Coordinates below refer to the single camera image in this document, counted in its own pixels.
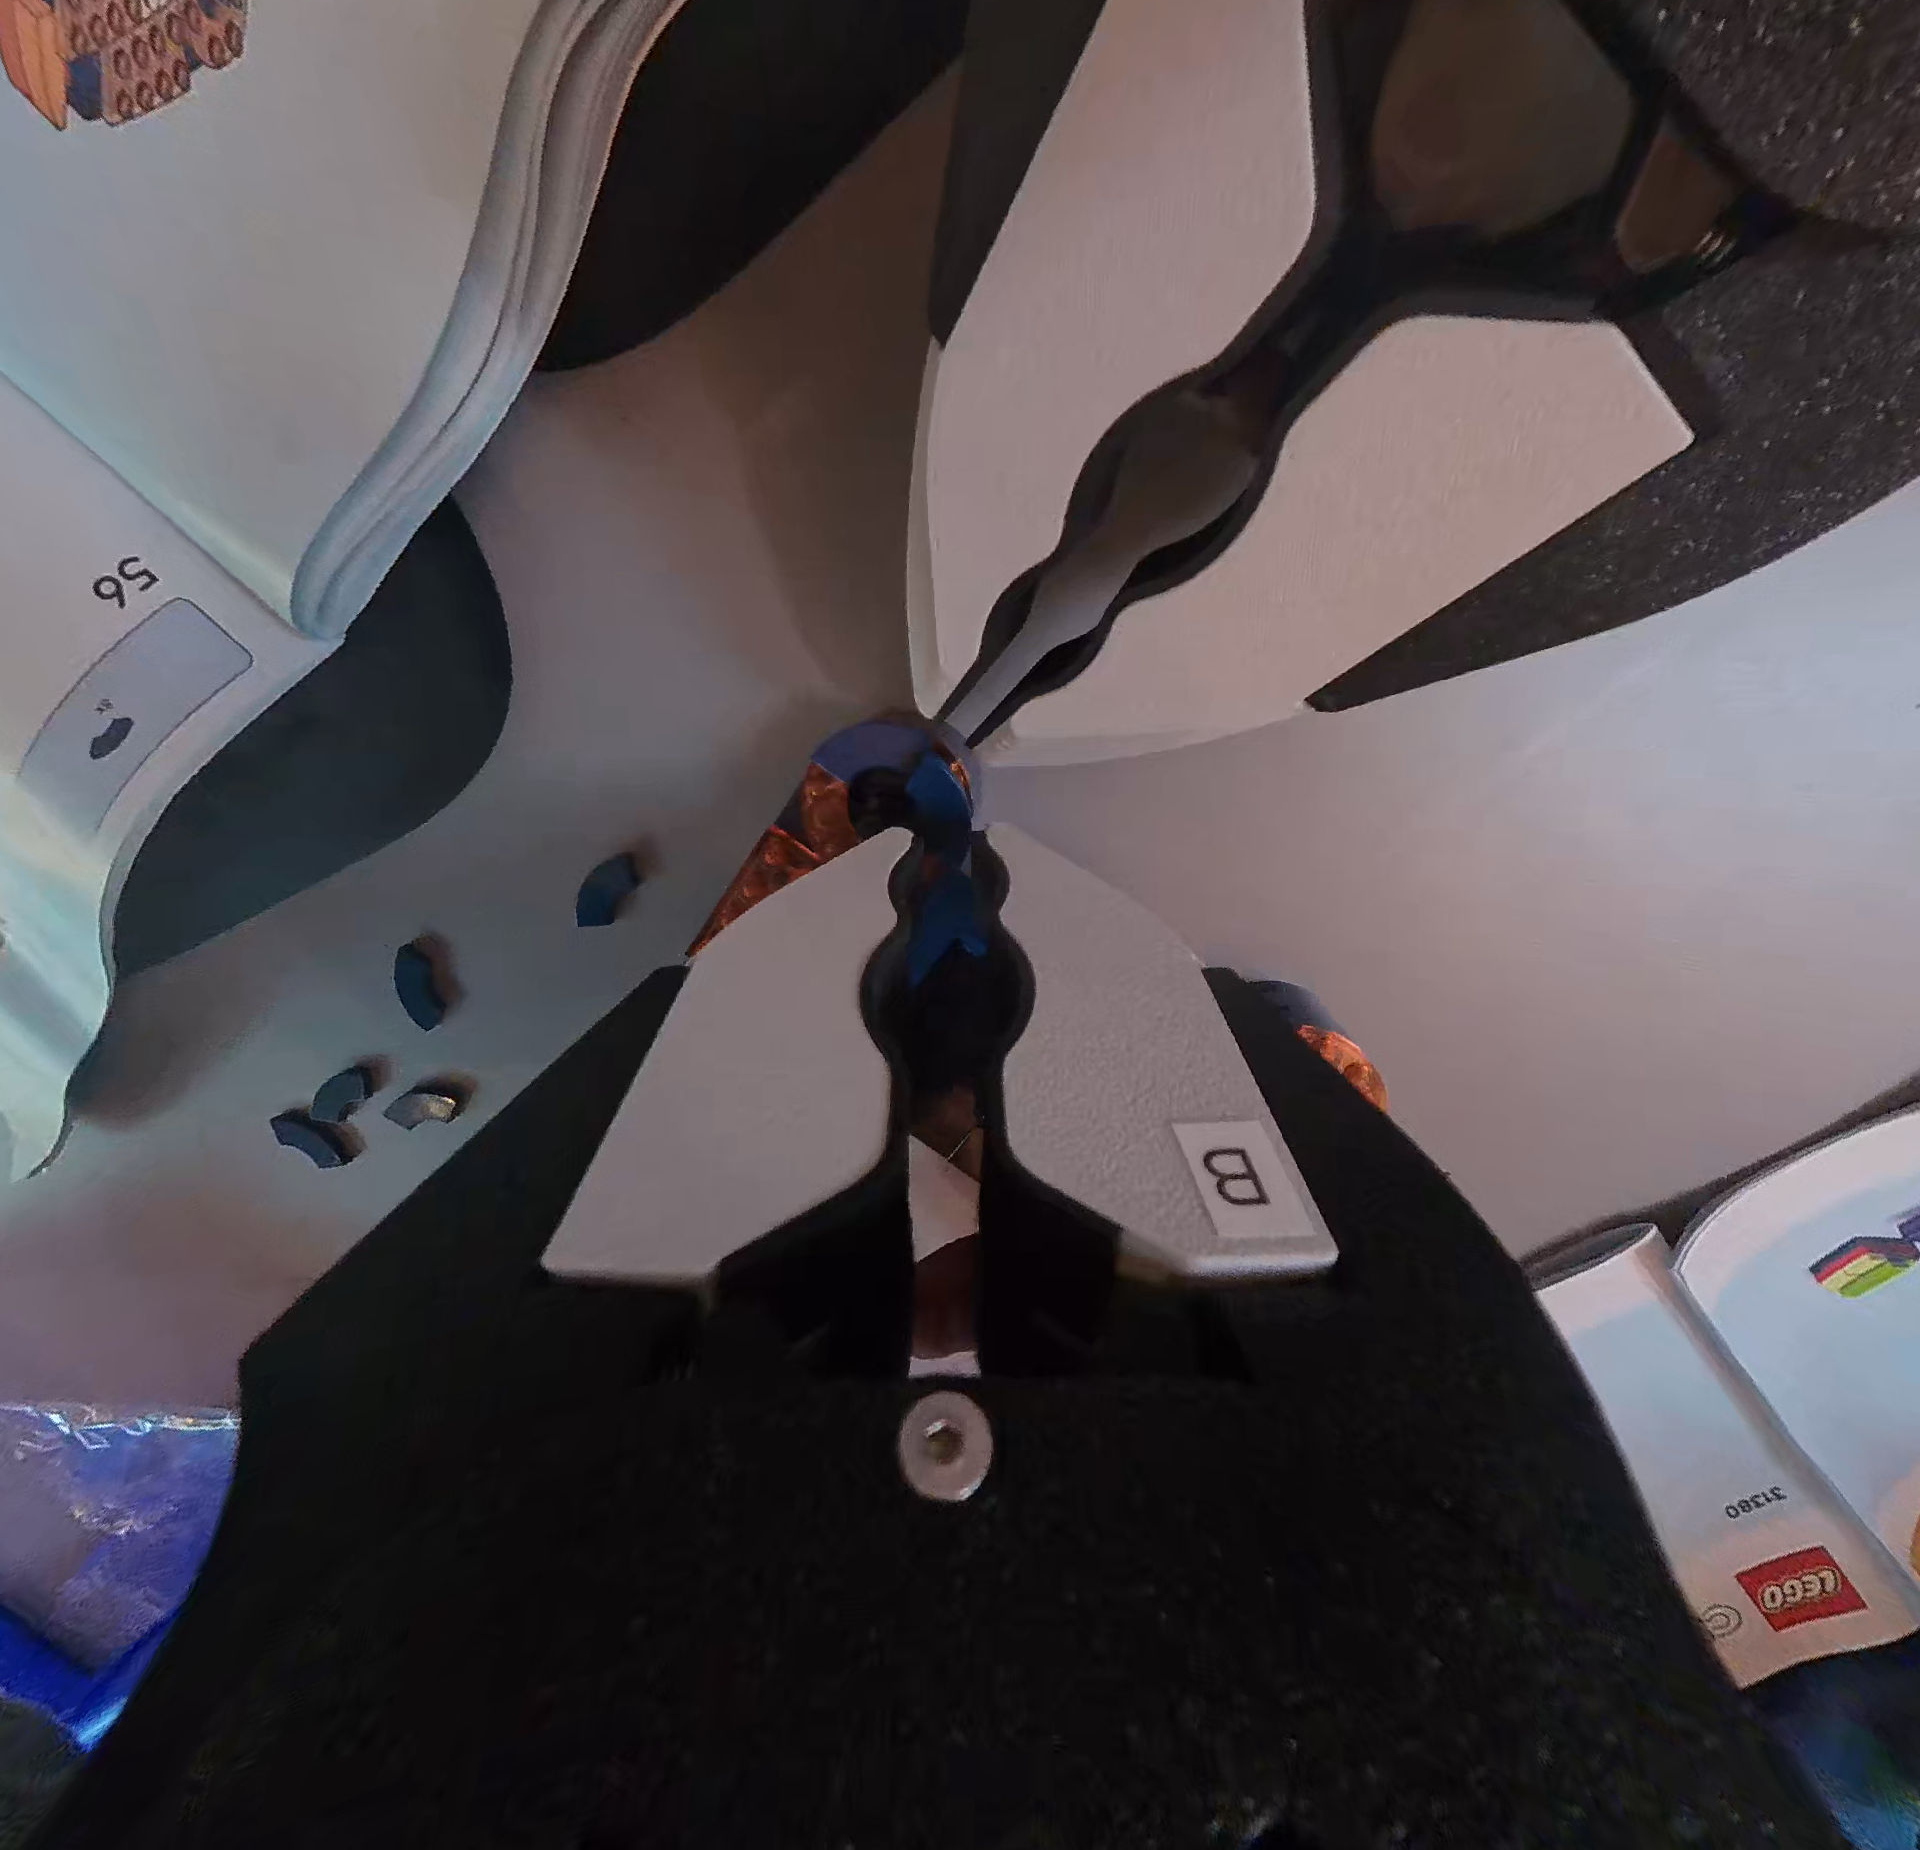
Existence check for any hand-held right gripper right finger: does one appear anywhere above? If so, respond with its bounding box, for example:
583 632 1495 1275
971 825 1341 1378

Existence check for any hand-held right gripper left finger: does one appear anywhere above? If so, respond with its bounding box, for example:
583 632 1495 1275
536 825 915 1376

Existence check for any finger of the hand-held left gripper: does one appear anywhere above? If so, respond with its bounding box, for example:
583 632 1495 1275
956 313 1701 761
905 0 1325 722

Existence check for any blue orange brick model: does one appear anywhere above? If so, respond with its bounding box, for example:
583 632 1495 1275
682 711 1387 1118

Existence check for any cluster of dark blue tiles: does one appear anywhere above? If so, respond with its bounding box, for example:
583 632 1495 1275
266 849 647 1168

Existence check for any thin booklet purple arcade cover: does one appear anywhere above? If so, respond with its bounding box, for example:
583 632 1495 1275
1521 1223 1920 1690

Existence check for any thin booklet blue figure cover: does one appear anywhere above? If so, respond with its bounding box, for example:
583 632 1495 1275
1666 1075 1920 1580

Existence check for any thick open instruction booklet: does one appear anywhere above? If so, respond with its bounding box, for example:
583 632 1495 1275
0 0 750 1182

